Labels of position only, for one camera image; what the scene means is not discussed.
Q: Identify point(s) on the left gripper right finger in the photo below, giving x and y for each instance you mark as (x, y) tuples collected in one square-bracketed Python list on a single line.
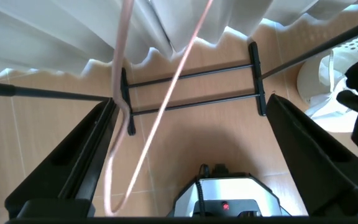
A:
[(322, 174)]

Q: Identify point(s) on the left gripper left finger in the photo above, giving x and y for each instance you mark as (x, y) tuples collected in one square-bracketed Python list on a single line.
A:
[(57, 174)]

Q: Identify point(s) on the pink clothes hanger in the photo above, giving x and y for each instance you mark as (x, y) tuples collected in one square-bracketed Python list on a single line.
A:
[(120, 46)]

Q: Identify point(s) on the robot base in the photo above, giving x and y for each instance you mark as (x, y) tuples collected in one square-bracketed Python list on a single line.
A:
[(228, 189)]

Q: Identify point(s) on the black clothes rack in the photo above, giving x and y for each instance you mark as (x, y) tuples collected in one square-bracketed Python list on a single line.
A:
[(256, 68)]

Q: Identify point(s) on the white garment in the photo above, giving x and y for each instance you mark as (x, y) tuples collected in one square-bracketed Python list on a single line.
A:
[(325, 102)]

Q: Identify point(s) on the beige curtain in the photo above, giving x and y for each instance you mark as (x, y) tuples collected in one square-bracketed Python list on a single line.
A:
[(57, 31)]

